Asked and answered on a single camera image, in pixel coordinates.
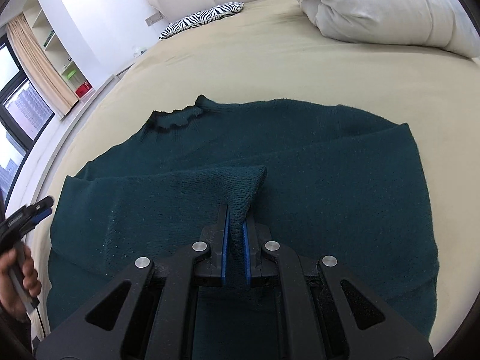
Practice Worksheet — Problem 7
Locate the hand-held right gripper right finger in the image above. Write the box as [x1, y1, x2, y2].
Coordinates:
[242, 218, 434, 360]

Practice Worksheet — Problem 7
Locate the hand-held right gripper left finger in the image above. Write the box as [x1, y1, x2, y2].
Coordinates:
[35, 204, 230, 360]

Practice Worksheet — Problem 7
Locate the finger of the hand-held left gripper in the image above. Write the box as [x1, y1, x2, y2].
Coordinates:
[20, 208, 52, 233]
[23, 196, 54, 212]

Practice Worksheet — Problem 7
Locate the dark teal knit sweater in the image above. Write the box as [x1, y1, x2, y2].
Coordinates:
[47, 95, 439, 360]

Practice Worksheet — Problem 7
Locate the person's left hand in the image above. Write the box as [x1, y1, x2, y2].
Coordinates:
[0, 248, 43, 319]

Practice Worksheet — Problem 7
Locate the black framed window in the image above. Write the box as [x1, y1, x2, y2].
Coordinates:
[0, 32, 57, 196]

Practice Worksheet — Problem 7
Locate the peach curtain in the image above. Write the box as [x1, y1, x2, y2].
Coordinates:
[5, 12, 78, 116]

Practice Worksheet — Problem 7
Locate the white nightstand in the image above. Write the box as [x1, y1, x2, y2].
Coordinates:
[112, 57, 141, 80]

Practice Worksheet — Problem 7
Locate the white shelf unit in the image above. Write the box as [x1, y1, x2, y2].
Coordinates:
[22, 0, 93, 101]

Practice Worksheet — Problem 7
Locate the bed with beige sheet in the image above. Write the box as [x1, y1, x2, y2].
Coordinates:
[32, 0, 480, 349]

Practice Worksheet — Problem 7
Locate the zebra print pillow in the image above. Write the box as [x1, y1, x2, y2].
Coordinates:
[158, 2, 245, 41]

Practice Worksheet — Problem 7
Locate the white duvet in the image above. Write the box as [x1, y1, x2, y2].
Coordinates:
[262, 0, 480, 59]

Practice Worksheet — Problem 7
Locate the black cable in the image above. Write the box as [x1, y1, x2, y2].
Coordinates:
[35, 305, 50, 339]

